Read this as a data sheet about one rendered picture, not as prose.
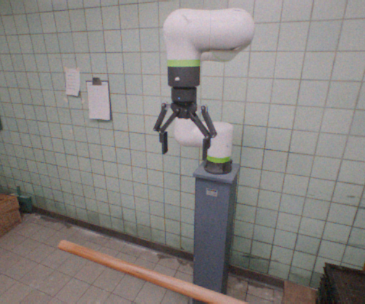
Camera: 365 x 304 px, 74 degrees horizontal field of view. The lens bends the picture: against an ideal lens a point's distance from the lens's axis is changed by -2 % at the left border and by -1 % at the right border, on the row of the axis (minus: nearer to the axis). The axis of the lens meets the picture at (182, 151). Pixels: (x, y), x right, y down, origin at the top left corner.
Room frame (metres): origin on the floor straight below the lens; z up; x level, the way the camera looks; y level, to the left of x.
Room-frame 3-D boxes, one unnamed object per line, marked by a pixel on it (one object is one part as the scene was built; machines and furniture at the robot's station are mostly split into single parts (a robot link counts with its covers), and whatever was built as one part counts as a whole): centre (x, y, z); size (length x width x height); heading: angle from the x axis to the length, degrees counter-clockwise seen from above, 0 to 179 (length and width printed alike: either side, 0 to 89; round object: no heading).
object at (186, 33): (0.72, -0.01, 1.80); 0.13 x 0.11 x 0.14; 83
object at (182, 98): (0.72, 0.00, 1.63); 0.08 x 0.07 x 0.09; 68
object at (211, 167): (1.23, -0.21, 1.23); 0.26 x 0.15 x 0.06; 157
